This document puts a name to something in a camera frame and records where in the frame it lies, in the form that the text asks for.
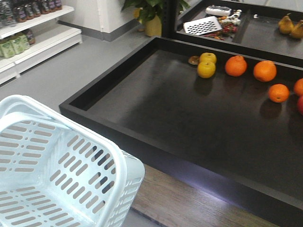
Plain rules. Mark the light blue plastic basket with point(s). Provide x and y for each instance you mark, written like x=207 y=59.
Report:
x=55 y=172

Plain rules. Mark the black wooden fruit stand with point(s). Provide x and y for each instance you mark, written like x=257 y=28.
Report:
x=222 y=134

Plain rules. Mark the yellow russet pear front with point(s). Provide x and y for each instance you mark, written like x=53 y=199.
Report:
x=206 y=69

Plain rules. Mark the yellow russet pear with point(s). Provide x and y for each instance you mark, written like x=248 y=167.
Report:
x=206 y=69
x=208 y=56

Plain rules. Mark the yellow russet pear back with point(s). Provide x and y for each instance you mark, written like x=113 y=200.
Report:
x=208 y=56

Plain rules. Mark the tangerine with knob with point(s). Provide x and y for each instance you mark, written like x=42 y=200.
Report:
x=236 y=66

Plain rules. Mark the white grater board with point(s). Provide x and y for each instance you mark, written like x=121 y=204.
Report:
x=202 y=26

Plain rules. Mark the potted green plant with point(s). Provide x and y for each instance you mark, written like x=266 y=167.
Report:
x=151 y=14

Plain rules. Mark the round orange back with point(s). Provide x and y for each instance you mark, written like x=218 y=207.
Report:
x=265 y=71

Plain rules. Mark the small orange middle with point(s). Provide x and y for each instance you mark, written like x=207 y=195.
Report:
x=278 y=93

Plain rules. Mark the white store shelf unit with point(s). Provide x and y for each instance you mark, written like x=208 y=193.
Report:
x=51 y=39

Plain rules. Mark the pink red apple left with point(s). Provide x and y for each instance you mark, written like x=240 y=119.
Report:
x=300 y=105

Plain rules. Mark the large orange back left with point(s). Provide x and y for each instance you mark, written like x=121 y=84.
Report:
x=298 y=87

